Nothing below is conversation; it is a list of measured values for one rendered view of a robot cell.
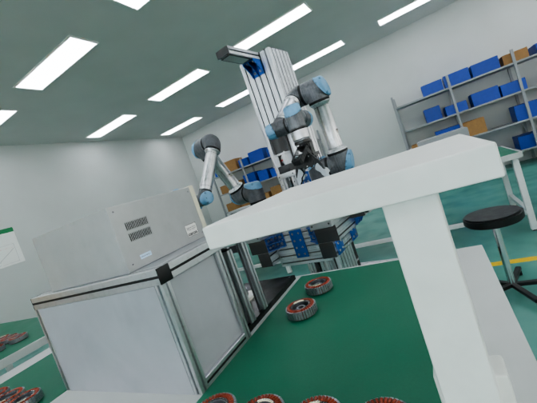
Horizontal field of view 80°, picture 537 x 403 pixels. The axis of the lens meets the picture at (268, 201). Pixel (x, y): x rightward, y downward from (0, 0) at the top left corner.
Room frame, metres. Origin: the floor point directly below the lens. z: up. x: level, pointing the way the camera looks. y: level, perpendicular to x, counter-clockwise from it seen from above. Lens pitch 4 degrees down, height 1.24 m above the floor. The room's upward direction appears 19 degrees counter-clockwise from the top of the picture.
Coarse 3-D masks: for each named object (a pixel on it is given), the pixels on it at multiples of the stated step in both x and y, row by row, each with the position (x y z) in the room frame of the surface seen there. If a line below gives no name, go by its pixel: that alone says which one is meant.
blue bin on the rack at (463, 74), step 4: (464, 68) 5.90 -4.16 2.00; (456, 72) 5.96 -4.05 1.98; (460, 72) 5.93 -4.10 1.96; (464, 72) 5.91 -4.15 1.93; (468, 72) 5.88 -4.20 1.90; (444, 76) 6.06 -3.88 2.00; (448, 76) 6.03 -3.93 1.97; (452, 76) 6.00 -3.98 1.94; (456, 76) 5.97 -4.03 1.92; (460, 76) 5.94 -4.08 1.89; (464, 76) 5.91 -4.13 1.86; (468, 76) 5.89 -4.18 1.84; (444, 80) 6.07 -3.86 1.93; (452, 80) 6.01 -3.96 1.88; (456, 80) 5.98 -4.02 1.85; (460, 80) 5.95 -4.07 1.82; (464, 80) 5.92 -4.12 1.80; (444, 84) 6.08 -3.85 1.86; (452, 84) 6.02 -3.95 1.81; (444, 88) 6.40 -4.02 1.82
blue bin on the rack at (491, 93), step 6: (486, 90) 5.80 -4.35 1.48; (492, 90) 5.76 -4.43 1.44; (498, 90) 5.72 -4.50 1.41; (468, 96) 6.18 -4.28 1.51; (474, 96) 5.89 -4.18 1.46; (480, 96) 5.85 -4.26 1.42; (486, 96) 5.81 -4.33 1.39; (492, 96) 5.77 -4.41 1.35; (498, 96) 5.73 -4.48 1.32; (474, 102) 5.91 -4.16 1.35; (480, 102) 5.86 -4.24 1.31
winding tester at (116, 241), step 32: (192, 192) 1.26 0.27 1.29; (96, 224) 0.96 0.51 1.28; (128, 224) 0.98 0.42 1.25; (160, 224) 1.08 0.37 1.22; (192, 224) 1.21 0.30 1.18; (64, 256) 1.06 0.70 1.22; (96, 256) 0.98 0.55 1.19; (128, 256) 0.94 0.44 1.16; (160, 256) 1.04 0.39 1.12; (64, 288) 1.09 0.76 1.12
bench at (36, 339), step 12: (0, 324) 3.24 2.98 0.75; (12, 324) 2.99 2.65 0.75; (24, 324) 2.78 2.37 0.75; (36, 324) 2.60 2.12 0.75; (0, 336) 2.62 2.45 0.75; (36, 336) 2.18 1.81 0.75; (12, 348) 2.08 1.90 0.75; (24, 348) 1.99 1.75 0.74; (36, 348) 2.04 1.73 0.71; (0, 360) 1.90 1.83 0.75; (12, 360) 1.93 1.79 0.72
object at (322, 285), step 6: (312, 282) 1.31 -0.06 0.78; (318, 282) 1.29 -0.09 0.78; (324, 282) 1.24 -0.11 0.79; (330, 282) 1.25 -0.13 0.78; (306, 288) 1.26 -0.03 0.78; (312, 288) 1.24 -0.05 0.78; (318, 288) 1.23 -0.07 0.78; (324, 288) 1.23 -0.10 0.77; (330, 288) 1.24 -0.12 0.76; (312, 294) 1.24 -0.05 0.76
